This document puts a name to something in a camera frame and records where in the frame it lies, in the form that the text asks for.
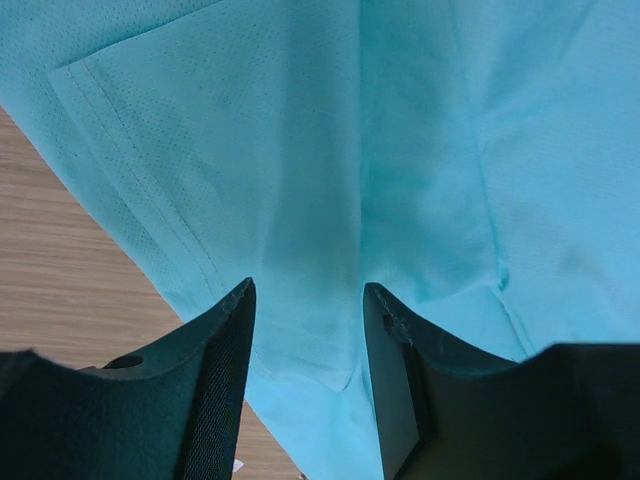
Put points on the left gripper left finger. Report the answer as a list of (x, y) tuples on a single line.
[(168, 410)]

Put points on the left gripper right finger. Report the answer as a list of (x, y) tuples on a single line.
[(446, 409)]

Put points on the teal t shirt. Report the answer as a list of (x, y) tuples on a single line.
[(478, 158)]

